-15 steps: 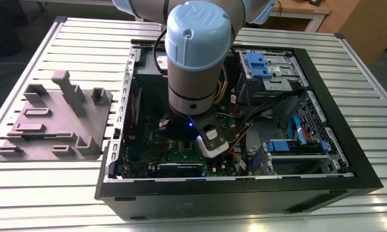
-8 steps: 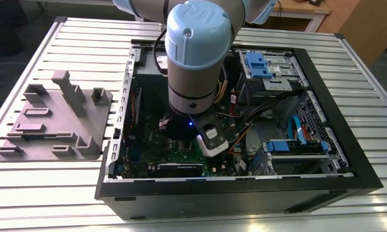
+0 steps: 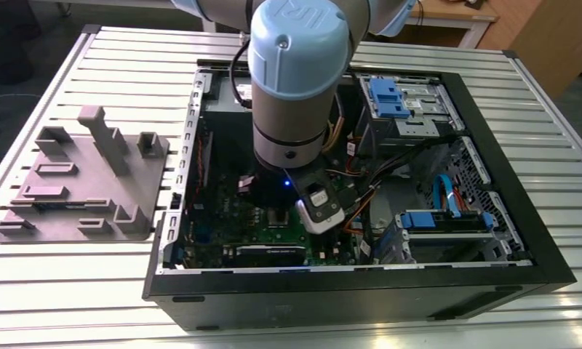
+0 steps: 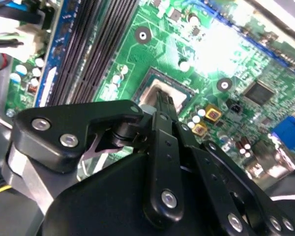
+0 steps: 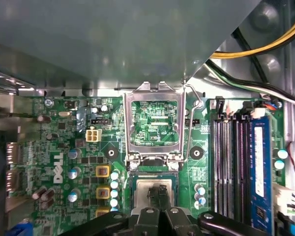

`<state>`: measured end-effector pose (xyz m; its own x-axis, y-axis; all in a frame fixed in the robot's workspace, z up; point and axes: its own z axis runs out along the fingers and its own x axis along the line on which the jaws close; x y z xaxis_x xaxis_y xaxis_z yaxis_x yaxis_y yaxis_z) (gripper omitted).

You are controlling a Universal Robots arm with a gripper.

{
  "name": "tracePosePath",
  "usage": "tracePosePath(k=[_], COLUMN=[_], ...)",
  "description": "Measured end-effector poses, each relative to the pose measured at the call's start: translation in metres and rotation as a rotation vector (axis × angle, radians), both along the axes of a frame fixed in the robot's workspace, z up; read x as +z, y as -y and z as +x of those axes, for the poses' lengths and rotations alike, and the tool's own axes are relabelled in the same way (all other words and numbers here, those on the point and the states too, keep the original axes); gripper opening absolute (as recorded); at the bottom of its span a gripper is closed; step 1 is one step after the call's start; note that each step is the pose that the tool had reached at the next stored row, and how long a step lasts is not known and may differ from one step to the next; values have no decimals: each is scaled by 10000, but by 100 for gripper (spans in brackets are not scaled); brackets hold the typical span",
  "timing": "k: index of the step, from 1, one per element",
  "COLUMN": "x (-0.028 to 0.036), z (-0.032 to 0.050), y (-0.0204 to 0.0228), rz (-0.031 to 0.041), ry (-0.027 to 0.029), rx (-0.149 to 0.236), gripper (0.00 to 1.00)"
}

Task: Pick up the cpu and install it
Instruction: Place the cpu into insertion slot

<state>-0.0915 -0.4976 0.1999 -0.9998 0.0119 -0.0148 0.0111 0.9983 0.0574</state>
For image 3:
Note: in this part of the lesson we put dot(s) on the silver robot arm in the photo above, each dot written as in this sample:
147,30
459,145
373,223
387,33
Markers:
291,123

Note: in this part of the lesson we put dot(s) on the CPU socket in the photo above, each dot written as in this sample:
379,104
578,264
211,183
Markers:
267,220

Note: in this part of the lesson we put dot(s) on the green motherboard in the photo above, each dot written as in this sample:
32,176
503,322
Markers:
223,232

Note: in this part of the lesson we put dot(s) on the black RAM slot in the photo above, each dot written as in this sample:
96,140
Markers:
323,244
318,244
328,244

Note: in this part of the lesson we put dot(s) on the black graphics card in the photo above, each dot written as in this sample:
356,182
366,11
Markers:
271,256

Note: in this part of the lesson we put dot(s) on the blue board connector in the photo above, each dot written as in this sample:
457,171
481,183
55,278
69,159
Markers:
203,233

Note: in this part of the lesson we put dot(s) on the dark blue RAM stick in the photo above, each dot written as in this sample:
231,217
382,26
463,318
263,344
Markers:
335,244

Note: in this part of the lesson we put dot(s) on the grey power supply unit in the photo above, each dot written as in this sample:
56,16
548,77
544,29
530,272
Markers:
226,92

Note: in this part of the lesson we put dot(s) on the blue disk carrier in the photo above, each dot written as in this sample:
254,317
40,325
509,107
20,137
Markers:
417,220

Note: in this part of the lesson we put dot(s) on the black PC case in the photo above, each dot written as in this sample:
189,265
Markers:
320,301

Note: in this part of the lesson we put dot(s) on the blue drive bay latch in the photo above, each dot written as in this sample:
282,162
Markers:
390,102

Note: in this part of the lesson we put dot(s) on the metal disk bay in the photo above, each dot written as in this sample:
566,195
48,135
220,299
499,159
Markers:
446,237
417,127

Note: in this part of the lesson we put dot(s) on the grey parts rack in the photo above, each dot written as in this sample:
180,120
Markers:
101,189

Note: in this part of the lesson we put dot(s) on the green RAM stick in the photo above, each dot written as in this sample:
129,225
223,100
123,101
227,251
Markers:
57,204

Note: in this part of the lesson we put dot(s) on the wooden desk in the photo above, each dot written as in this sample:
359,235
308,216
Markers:
455,14

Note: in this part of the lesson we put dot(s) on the dark office chair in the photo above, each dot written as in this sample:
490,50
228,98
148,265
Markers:
9,43

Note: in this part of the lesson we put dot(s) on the brown wooden cabinet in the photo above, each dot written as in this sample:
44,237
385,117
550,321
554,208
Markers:
544,36

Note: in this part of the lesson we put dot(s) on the small silver wrist camera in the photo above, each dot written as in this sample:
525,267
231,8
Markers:
246,183

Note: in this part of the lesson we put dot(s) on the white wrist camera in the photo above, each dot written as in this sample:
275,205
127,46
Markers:
324,218

